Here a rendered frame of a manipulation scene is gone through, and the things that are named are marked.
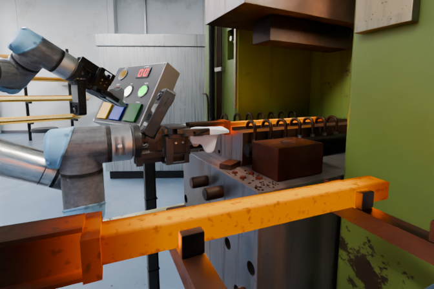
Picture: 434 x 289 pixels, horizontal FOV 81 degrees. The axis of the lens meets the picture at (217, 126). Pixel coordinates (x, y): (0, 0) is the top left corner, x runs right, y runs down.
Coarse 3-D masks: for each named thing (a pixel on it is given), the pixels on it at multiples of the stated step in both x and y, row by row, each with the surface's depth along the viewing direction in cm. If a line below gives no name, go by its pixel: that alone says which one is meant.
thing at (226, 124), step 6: (222, 120) 63; (258, 120) 68; (270, 120) 68; (276, 120) 69; (288, 120) 71; (300, 120) 73; (306, 120) 74; (318, 120) 76; (192, 126) 59; (204, 126) 60; (228, 126) 61
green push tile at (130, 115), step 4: (132, 104) 97; (136, 104) 95; (140, 104) 94; (128, 108) 97; (132, 108) 95; (136, 108) 94; (140, 108) 93; (128, 112) 96; (132, 112) 94; (136, 112) 93; (124, 116) 96; (128, 116) 95; (132, 116) 93; (136, 116) 92; (124, 120) 95; (128, 120) 94; (132, 120) 92
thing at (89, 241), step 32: (288, 192) 28; (320, 192) 28; (352, 192) 29; (384, 192) 32; (32, 224) 19; (64, 224) 19; (96, 224) 20; (128, 224) 21; (160, 224) 21; (192, 224) 22; (224, 224) 23; (256, 224) 25; (0, 256) 18; (32, 256) 18; (64, 256) 19; (96, 256) 18; (128, 256) 20; (0, 288) 18; (32, 288) 18
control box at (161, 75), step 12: (120, 72) 115; (132, 72) 109; (144, 72) 103; (156, 72) 98; (168, 72) 98; (120, 84) 110; (132, 84) 104; (144, 84) 99; (156, 84) 95; (168, 84) 99; (132, 96) 100; (144, 96) 96; (156, 96) 95; (144, 108) 92; (96, 120) 108; (108, 120) 103; (120, 120) 98; (144, 120) 91
